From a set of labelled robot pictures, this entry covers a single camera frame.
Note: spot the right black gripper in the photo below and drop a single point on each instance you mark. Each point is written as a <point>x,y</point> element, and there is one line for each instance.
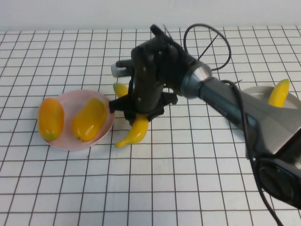
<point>145,89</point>

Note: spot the yellow plastic banana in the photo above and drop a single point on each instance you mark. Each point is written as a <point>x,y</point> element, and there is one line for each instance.
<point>278,94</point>
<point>136,134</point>

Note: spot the orange yellow plastic mango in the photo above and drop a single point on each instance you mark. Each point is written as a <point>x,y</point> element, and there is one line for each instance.
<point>89,120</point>
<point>50,120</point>

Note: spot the right grey black robot arm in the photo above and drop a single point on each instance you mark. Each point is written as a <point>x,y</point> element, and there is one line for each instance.
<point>235,106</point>

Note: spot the pink round plate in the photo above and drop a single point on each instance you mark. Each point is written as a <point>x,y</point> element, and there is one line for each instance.
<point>68,108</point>

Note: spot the grey round plate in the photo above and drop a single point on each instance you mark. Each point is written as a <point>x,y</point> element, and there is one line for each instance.
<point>256,93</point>

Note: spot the white black grid tablecloth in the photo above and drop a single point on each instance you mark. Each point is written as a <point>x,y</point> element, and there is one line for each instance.
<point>164,188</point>

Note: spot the black zip tie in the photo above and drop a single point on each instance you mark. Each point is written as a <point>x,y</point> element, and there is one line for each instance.
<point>208,46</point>

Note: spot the right silver black wrist camera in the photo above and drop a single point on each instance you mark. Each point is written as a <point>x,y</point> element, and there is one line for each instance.
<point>120,70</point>

